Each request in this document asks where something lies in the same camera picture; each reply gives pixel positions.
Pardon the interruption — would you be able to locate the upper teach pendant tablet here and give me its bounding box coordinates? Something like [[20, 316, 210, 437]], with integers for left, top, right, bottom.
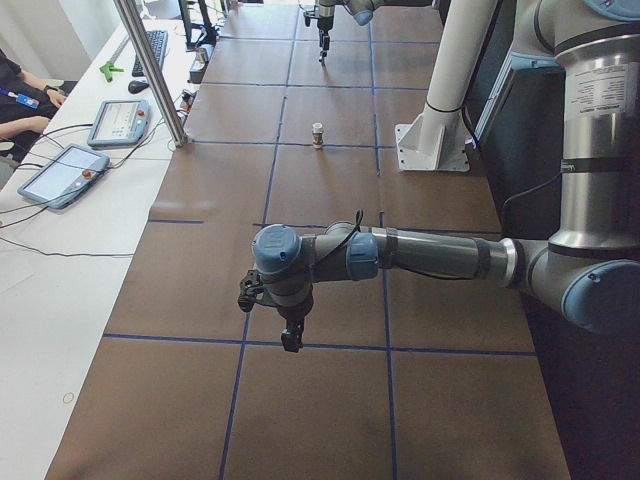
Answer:
[[87, 100, 150, 149]]

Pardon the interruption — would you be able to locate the white brass PPR valve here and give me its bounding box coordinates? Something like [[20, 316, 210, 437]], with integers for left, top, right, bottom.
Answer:
[[312, 122, 324, 149]]

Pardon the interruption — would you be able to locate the black monitor stand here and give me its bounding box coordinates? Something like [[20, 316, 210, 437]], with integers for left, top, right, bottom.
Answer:
[[178, 0, 218, 51]]

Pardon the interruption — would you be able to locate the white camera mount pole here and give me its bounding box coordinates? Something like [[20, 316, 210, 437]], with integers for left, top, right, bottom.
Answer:
[[424, 0, 498, 115]]

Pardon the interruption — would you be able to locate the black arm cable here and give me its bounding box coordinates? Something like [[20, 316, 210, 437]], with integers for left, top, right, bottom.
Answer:
[[309, 209, 366, 266]]

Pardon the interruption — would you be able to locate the teach pendant tablet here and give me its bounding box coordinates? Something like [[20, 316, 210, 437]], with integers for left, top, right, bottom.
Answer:
[[87, 100, 150, 149], [17, 144, 110, 210]]

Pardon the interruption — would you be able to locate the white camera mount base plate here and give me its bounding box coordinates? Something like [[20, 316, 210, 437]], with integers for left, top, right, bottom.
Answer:
[[394, 124, 471, 172]]

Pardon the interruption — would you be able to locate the aluminium frame post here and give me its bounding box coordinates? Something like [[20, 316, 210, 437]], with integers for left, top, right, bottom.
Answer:
[[114, 0, 187, 148]]

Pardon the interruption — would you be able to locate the black computer mouse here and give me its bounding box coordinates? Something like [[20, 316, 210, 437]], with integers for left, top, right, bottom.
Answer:
[[128, 80, 149, 95]]

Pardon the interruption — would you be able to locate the green plastic tool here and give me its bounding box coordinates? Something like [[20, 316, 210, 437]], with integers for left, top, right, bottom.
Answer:
[[99, 61, 124, 83]]

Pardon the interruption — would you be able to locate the seated person in black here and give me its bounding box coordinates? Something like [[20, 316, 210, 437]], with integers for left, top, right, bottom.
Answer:
[[1, 52, 66, 162]]

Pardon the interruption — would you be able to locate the black keyboard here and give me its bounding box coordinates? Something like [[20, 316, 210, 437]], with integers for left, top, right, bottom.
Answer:
[[131, 29, 170, 78]]

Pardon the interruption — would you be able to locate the lower teach pendant tablet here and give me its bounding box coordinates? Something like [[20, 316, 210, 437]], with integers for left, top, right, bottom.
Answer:
[[17, 144, 110, 210]]

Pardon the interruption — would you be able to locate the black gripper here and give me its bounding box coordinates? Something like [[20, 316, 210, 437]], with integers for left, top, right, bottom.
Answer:
[[237, 269, 314, 353], [303, 5, 335, 65]]

